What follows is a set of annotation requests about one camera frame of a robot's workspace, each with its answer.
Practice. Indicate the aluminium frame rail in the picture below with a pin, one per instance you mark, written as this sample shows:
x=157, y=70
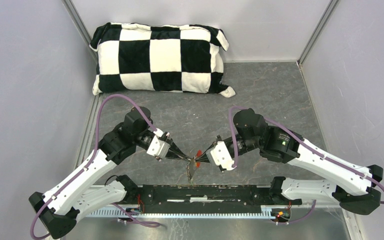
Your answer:
x=332, y=4
x=78, y=22

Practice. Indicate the right aluminium frame rail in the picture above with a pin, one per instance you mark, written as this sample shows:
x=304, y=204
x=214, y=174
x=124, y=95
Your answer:
x=332, y=4

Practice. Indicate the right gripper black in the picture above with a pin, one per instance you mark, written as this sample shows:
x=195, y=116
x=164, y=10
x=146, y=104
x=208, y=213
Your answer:
x=203, y=158

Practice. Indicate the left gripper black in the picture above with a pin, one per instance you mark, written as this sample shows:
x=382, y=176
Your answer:
x=176, y=153

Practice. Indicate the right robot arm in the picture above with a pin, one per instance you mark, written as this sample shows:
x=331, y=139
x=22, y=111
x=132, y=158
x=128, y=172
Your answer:
x=351, y=186

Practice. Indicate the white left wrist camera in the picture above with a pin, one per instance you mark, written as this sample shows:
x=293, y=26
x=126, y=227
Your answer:
x=159, y=145

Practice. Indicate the white slotted cable duct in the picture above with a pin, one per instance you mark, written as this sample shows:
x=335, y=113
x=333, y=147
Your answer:
x=114, y=212

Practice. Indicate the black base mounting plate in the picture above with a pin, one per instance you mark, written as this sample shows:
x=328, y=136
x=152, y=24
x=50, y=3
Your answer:
x=201, y=199

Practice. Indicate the black white checkered pillow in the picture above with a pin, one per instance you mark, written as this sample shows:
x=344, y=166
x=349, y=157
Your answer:
x=168, y=58

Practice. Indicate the left aluminium frame rail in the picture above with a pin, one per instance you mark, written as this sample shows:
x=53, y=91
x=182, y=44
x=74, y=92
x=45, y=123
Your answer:
x=78, y=22

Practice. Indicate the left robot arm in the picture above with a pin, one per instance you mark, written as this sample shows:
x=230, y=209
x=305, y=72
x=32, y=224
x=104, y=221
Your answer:
x=62, y=207

